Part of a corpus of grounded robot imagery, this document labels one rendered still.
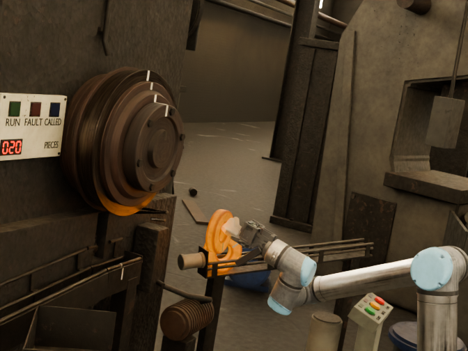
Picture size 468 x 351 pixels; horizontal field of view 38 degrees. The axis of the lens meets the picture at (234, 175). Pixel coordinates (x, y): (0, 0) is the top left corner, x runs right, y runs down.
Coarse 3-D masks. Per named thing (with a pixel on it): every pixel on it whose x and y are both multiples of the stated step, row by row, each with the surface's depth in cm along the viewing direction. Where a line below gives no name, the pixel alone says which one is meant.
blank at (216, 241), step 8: (216, 216) 233; (224, 216) 235; (232, 216) 241; (208, 224) 232; (216, 224) 231; (208, 232) 231; (216, 232) 232; (208, 240) 232; (216, 240) 233; (224, 240) 239; (208, 248) 234; (216, 248) 234; (224, 248) 241
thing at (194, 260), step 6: (198, 252) 252; (180, 258) 248; (186, 258) 247; (192, 258) 248; (198, 258) 249; (204, 258) 250; (180, 264) 248; (186, 264) 246; (192, 264) 248; (198, 264) 249; (204, 264) 250
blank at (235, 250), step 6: (204, 246) 253; (228, 246) 257; (234, 246) 256; (240, 246) 258; (210, 252) 252; (228, 252) 258; (234, 252) 257; (240, 252) 258; (210, 258) 252; (216, 258) 254; (222, 258) 258; (228, 258) 257; (234, 258) 258; (222, 264) 256; (228, 264) 257; (222, 270) 256
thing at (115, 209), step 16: (112, 80) 201; (128, 80) 201; (144, 80) 208; (160, 80) 217; (96, 96) 197; (112, 96) 195; (96, 112) 194; (80, 128) 195; (96, 128) 192; (80, 144) 195; (96, 144) 193; (80, 160) 196; (96, 160) 195; (80, 176) 199; (96, 176) 197; (96, 192) 198; (112, 208) 208; (128, 208) 216
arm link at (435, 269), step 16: (416, 256) 192; (432, 256) 189; (448, 256) 189; (464, 256) 196; (416, 272) 191; (432, 272) 188; (448, 272) 186; (464, 272) 194; (416, 288) 195; (432, 288) 187; (448, 288) 188; (432, 304) 189; (448, 304) 188; (432, 320) 189; (448, 320) 188; (432, 336) 189; (448, 336) 188
